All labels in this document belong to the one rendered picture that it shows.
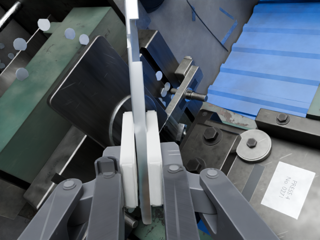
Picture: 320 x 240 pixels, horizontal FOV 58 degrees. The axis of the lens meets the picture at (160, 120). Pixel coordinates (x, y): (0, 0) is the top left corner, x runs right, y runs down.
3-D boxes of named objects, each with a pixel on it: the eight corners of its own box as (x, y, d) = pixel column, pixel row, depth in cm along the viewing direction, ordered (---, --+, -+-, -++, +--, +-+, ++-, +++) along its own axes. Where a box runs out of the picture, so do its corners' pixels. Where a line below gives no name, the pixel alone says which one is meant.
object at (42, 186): (21, 197, 56) (35, 210, 53) (139, 27, 69) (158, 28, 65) (109, 233, 78) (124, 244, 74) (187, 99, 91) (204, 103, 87)
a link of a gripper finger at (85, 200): (123, 222, 14) (60, 227, 14) (125, 165, 19) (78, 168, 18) (120, 197, 13) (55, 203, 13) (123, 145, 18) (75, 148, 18)
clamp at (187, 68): (152, 108, 70) (186, 118, 63) (185, 55, 75) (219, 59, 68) (163, 121, 74) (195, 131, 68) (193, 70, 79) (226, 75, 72)
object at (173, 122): (120, 166, 62) (135, 174, 59) (155, 109, 66) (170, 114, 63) (141, 181, 69) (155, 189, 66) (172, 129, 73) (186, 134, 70)
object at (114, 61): (9, 88, 49) (48, 104, 41) (57, 28, 53) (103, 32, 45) (97, 152, 68) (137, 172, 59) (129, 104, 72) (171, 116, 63)
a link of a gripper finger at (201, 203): (164, 193, 14) (227, 189, 14) (158, 142, 18) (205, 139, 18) (165, 218, 14) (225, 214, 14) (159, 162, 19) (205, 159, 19)
